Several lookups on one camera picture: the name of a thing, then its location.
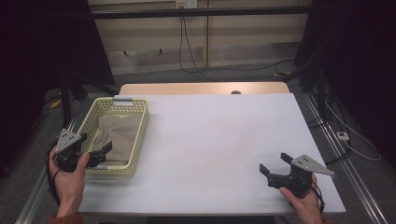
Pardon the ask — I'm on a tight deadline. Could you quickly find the aluminium floor rail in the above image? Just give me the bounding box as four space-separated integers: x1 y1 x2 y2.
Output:
303 92 389 224
14 99 86 224

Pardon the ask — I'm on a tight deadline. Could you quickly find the black hanging cable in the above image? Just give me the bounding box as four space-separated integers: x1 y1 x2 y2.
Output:
177 16 219 83

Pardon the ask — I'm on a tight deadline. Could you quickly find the black curtain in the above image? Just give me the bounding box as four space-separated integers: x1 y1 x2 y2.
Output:
0 0 117 179
293 0 396 170

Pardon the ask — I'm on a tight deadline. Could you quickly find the beige cloth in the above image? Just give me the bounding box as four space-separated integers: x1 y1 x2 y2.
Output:
92 114 143 167

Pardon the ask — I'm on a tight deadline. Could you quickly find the black horizontal bar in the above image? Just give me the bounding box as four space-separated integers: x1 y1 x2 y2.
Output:
91 6 313 21

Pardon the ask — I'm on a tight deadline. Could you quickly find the white table mat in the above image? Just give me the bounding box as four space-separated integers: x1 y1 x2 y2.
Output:
78 92 347 217

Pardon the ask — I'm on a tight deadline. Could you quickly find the dark right gripper cable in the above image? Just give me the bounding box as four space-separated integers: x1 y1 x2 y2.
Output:
311 181 326 215

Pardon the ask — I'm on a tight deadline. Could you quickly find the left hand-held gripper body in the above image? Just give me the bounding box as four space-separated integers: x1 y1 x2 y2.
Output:
54 128 107 174

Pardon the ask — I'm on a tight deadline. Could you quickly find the white floor cable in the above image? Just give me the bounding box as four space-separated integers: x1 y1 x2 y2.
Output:
323 100 383 162

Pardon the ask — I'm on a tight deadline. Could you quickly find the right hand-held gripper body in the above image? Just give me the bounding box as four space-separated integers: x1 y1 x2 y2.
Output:
266 154 337 200

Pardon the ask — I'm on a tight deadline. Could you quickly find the wooden table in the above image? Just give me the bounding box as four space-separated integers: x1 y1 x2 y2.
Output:
119 81 290 96

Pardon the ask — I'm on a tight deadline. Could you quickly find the person's left hand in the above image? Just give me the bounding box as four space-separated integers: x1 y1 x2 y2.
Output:
49 147 91 218

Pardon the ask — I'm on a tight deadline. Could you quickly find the black floor cable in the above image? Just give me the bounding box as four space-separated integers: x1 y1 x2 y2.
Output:
199 59 295 75

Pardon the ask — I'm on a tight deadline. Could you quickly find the white wall socket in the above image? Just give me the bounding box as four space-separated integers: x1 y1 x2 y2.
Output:
175 0 199 9

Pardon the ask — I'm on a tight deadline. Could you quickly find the pale yellow plastic basket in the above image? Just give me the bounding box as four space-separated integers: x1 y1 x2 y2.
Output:
76 96 150 178

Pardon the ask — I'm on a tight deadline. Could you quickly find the black metal stand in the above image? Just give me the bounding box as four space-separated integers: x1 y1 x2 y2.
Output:
58 72 120 131

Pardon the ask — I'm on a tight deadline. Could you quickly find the person's right hand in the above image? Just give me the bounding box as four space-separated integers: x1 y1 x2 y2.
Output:
278 174 325 224

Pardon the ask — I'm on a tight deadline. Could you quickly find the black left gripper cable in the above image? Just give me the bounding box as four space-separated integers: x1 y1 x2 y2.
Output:
45 144 62 207

